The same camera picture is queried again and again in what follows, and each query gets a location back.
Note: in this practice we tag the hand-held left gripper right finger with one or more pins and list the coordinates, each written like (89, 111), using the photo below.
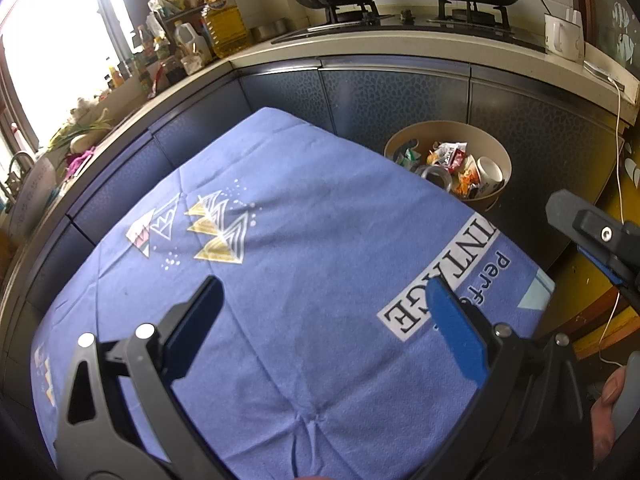
(457, 332)

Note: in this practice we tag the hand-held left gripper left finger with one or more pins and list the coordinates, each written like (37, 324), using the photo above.
(195, 332)

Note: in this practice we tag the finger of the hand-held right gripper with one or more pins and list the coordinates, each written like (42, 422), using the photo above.
(595, 230)

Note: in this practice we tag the red foil snack wrapper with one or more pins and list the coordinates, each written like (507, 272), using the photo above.
(452, 156)

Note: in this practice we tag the beige round bin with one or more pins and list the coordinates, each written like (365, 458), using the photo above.
(440, 132)

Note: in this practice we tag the person's right hand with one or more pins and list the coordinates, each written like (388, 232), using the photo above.
(605, 420)

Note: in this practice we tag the white paper cup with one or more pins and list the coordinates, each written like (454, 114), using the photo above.
(490, 175)

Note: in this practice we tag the blue printed tablecloth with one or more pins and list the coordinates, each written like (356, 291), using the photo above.
(300, 260)

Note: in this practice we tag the orange snack packet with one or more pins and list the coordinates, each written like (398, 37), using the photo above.
(467, 182)

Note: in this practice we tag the grey tape roll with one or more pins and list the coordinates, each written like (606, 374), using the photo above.
(435, 175)

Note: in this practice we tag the green and white wrapper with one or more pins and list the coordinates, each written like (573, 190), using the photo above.
(410, 155)

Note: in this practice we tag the white mug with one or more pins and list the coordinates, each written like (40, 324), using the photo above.
(562, 40)

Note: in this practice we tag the pink cloth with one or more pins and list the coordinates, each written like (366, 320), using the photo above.
(79, 162)

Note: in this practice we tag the glass door with fish stickers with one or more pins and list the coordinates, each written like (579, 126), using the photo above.
(617, 10)

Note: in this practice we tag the green onions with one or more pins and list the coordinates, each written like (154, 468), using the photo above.
(80, 130)

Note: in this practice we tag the metal faucet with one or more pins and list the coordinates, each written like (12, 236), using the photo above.
(17, 165)

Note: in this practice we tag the kitchen counter with dark cabinets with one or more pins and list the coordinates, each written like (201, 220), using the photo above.
(380, 95)

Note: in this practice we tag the cluster of condiment bottles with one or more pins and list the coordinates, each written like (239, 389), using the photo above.
(140, 65)

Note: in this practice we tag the gas stove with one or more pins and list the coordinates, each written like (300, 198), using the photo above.
(400, 22)

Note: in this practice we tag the white plastic jug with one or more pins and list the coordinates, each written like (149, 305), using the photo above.
(190, 42)

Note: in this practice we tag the yellow cooking oil bottle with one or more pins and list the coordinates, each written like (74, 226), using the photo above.
(225, 30)

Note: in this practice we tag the window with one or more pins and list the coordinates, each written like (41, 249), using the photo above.
(50, 35)

